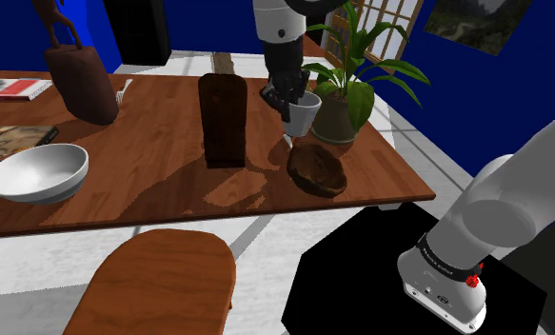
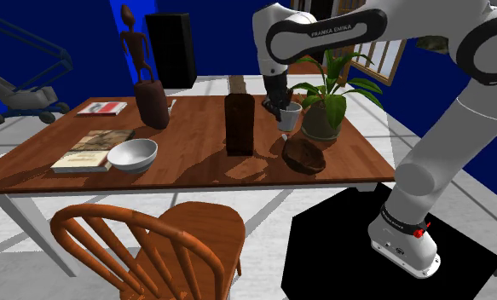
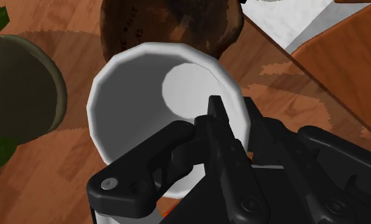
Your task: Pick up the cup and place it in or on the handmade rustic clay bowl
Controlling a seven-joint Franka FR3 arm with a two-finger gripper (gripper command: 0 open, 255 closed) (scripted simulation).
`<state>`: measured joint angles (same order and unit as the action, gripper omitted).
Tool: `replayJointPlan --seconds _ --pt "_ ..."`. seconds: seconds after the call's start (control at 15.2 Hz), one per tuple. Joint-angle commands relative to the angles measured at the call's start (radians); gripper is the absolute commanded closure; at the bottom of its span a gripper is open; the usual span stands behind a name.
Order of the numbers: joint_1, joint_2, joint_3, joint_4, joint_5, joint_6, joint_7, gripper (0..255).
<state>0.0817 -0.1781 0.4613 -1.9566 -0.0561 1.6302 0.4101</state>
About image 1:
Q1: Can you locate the tall dark brown wooden block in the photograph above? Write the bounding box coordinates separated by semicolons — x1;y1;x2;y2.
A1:
197;72;248;169

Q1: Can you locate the brown wooden bowl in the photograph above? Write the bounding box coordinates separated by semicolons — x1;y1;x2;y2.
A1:
286;141;348;200

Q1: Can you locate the white cup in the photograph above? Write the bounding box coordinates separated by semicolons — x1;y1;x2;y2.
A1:
284;90;323;138

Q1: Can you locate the wooden lattice window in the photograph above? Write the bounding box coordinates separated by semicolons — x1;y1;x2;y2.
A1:
321;0;425;76

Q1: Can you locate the brown wooden chair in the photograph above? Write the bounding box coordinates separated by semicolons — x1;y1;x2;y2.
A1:
62;227;238;335

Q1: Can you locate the white bowl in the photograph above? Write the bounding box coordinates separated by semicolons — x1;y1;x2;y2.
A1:
0;143;90;207

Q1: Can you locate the black robot stand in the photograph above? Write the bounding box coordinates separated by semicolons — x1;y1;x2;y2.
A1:
281;201;548;335

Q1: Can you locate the brown sculpture on round base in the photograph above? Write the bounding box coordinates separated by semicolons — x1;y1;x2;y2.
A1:
30;0;121;127

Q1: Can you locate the landscape wall picture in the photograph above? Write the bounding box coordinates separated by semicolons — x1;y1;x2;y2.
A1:
423;0;536;57

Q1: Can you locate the white fork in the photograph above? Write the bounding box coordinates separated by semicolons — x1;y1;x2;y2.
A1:
115;78;134;105

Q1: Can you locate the black cabinet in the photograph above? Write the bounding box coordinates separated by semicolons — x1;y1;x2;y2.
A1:
102;0;173;67

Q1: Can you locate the brown wooden table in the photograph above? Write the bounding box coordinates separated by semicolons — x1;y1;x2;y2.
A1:
0;69;437;241

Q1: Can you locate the red and white book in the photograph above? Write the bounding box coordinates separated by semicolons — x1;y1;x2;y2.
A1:
0;77;54;102

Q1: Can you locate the green potted plant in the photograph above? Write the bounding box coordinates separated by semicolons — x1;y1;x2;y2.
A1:
302;0;432;146

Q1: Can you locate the dark book with picture cover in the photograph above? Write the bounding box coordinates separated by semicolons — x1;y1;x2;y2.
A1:
0;125;61;165

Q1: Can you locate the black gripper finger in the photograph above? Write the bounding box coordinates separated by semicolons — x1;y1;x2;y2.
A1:
294;68;312;105
259;83;291;123

